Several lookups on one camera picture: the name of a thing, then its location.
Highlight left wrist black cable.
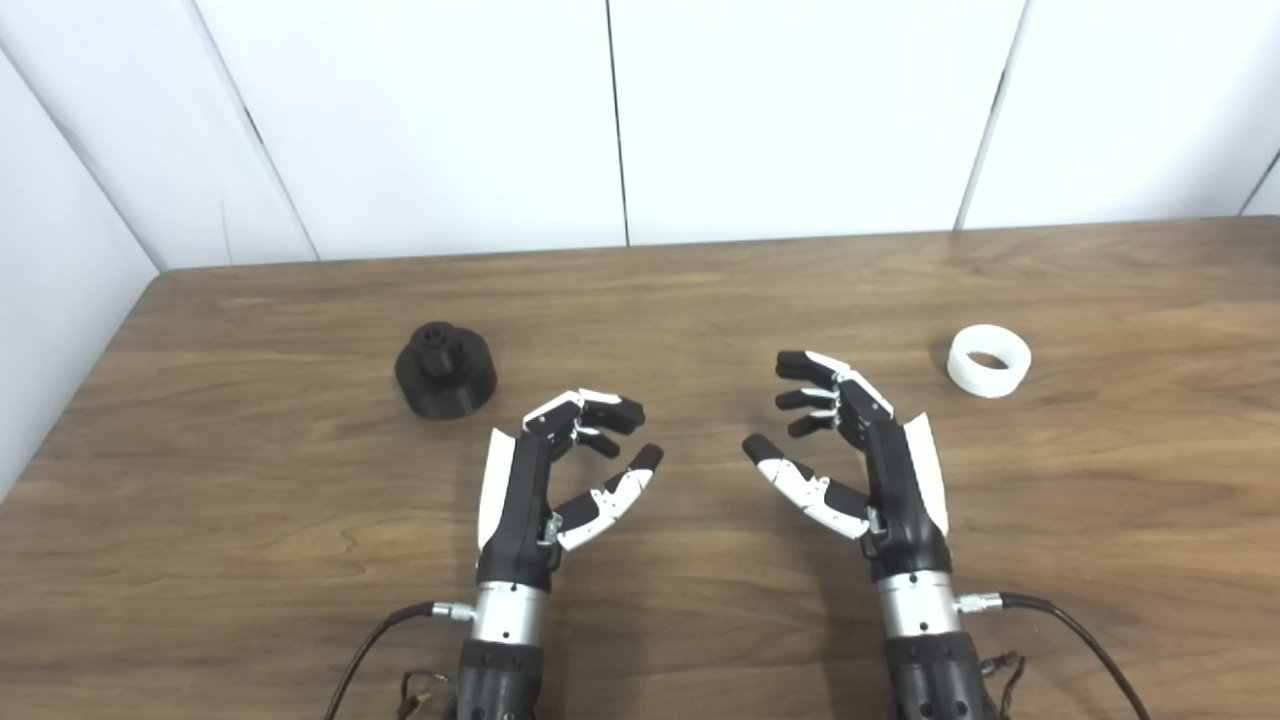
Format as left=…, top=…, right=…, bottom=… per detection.
left=325, top=600, right=476, bottom=720

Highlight wrist thin wires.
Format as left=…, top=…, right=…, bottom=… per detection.
left=398, top=668, right=456, bottom=720
left=980, top=652, right=1028, bottom=716

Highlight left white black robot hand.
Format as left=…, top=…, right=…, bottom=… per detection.
left=476, top=388, right=665, bottom=593

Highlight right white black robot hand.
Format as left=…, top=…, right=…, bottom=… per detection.
left=742, top=350, right=953, bottom=583

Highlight left wrist thin wires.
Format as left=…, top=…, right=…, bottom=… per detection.
left=398, top=668, right=456, bottom=720

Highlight right wrist thin wires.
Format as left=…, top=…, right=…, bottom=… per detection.
left=980, top=652, right=1028, bottom=716

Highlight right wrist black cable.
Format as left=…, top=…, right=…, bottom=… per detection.
left=955, top=592, right=1151, bottom=720

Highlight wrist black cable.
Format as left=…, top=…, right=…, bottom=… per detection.
left=325, top=600, right=476, bottom=720
left=955, top=592, right=1151, bottom=720

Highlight white toothed plastic ring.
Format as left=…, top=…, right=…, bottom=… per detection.
left=946, top=325, right=1032, bottom=399

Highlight round black plastic part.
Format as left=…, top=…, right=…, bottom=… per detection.
left=394, top=322, right=498, bottom=423

